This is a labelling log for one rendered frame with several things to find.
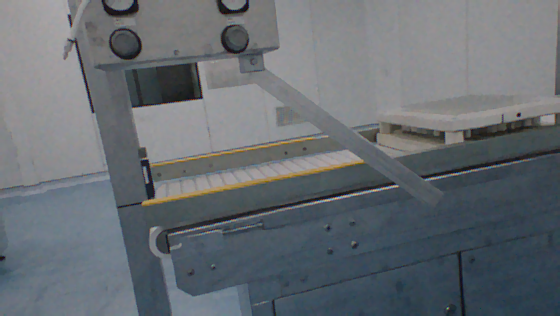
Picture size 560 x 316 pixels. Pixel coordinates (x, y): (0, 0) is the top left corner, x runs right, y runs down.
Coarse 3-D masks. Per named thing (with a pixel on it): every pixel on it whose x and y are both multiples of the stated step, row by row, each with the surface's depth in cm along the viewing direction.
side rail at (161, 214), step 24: (456, 144) 64; (480, 144) 65; (504, 144) 66; (528, 144) 67; (552, 144) 68; (360, 168) 60; (408, 168) 62; (432, 168) 63; (216, 192) 55; (240, 192) 56; (264, 192) 57; (288, 192) 58; (312, 192) 59; (168, 216) 54; (192, 216) 55
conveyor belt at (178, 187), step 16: (288, 160) 85; (304, 160) 84; (320, 160) 82; (336, 160) 80; (352, 160) 78; (496, 160) 68; (208, 176) 80; (224, 176) 79; (240, 176) 77; (256, 176) 75; (160, 192) 74; (176, 192) 71; (336, 192) 62; (256, 208) 59; (176, 224) 56; (192, 224) 66; (160, 256) 56
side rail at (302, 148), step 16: (368, 128) 91; (400, 128) 91; (288, 144) 85; (304, 144) 86; (320, 144) 87; (336, 144) 88; (192, 160) 81; (208, 160) 81; (224, 160) 82; (240, 160) 83; (256, 160) 84; (272, 160) 85; (160, 176) 79; (176, 176) 80
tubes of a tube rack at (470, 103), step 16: (464, 96) 87; (480, 96) 83; (496, 96) 81; (512, 96) 77; (528, 96) 74; (432, 112) 76; (448, 112) 71; (464, 112) 70; (416, 128) 82; (480, 128) 72; (496, 128) 72; (512, 128) 73; (528, 128) 74
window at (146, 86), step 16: (80, 64) 504; (192, 64) 543; (128, 80) 523; (144, 80) 529; (160, 80) 534; (176, 80) 540; (192, 80) 546; (144, 96) 532; (160, 96) 537; (176, 96) 543; (192, 96) 549
